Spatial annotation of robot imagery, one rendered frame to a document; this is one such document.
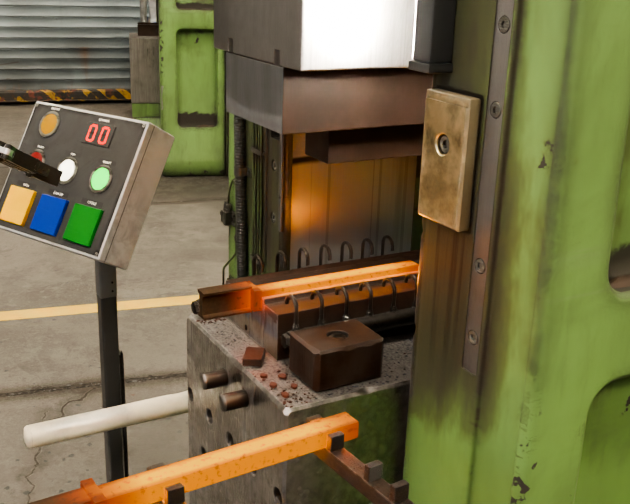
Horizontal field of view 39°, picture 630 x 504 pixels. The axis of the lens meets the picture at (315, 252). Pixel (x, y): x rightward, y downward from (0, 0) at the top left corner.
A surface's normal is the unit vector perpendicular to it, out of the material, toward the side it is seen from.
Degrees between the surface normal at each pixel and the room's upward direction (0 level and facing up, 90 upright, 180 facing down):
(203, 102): 90
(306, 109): 90
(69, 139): 60
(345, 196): 90
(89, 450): 0
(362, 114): 90
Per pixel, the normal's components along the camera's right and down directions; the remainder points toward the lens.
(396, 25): 0.48, 0.30
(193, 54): 0.19, 0.32
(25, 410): 0.04, -0.94
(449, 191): -0.87, 0.13
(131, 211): 0.81, 0.22
